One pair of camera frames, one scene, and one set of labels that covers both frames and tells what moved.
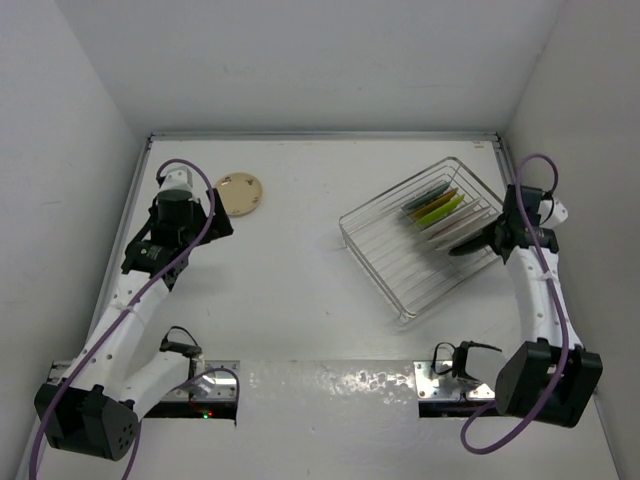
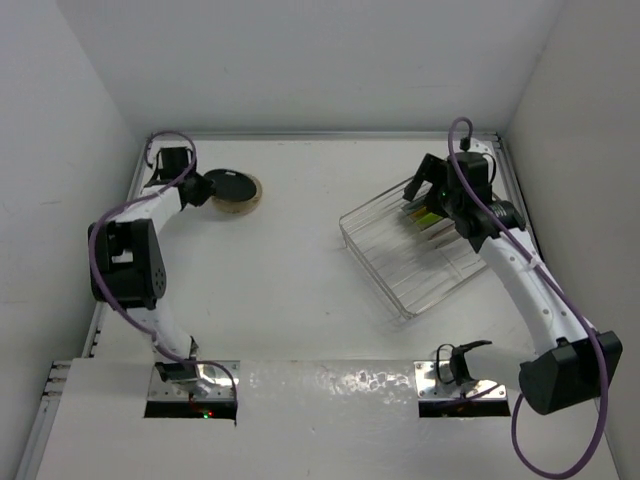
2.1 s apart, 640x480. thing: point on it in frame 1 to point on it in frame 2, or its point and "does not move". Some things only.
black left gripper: x=219 y=227 to x=207 y=190
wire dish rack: x=410 y=236 does not move
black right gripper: x=490 y=233 to x=433 y=169
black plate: x=468 y=247 to x=231 y=185
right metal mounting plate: x=434 y=380 does not move
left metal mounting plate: x=209 y=380 does not move
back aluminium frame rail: x=325 y=135 does not move
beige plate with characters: x=240 y=192 does not move
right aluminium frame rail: x=504 y=160 does not move
